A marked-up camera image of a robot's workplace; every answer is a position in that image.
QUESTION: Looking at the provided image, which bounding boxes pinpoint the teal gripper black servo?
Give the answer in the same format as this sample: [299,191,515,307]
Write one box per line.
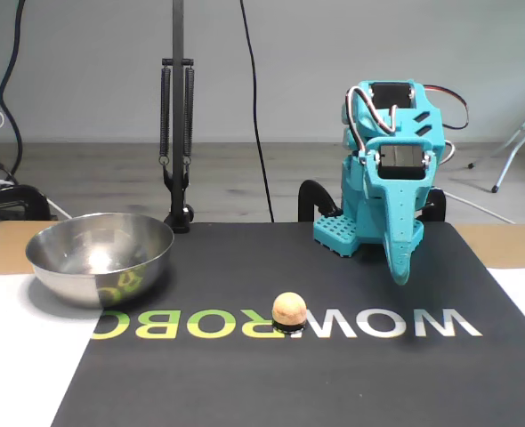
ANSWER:
[364,136,445,286]

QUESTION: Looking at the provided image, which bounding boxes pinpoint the wooden ball with black base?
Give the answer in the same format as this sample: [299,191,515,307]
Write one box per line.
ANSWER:
[271,291,308,334]

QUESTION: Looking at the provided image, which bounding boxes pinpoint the teal perforated robot base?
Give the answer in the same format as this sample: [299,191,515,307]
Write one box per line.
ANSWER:
[311,208,425,259]

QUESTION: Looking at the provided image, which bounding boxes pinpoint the metal bowl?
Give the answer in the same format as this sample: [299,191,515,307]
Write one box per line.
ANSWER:
[25,212,175,310]

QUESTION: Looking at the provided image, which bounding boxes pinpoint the black table clamp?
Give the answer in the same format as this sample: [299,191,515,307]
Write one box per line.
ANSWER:
[0,183,53,222]
[416,189,447,222]
[297,179,340,223]

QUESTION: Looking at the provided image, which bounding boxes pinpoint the white folding stand legs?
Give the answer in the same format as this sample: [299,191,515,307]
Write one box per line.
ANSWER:
[466,91,525,193]

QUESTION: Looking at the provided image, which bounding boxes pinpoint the black mat with WOWROBO print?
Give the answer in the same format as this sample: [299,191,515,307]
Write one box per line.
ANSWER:
[50,221,525,427]

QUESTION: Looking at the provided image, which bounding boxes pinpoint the thin white floor cable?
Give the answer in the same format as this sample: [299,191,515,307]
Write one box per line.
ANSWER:
[442,189,516,224]

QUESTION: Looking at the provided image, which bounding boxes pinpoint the red white black servo wire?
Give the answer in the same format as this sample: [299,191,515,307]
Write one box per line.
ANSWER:
[424,83,471,133]
[344,85,400,150]

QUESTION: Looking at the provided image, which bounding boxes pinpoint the thin black hanging cable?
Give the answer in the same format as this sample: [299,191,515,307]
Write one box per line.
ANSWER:
[238,0,276,223]

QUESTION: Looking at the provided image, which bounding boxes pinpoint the short white cable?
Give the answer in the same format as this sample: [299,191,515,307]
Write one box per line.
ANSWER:
[45,197,75,222]

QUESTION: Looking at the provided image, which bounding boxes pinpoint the thick black hanging cable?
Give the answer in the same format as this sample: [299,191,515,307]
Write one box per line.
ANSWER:
[0,0,27,184]

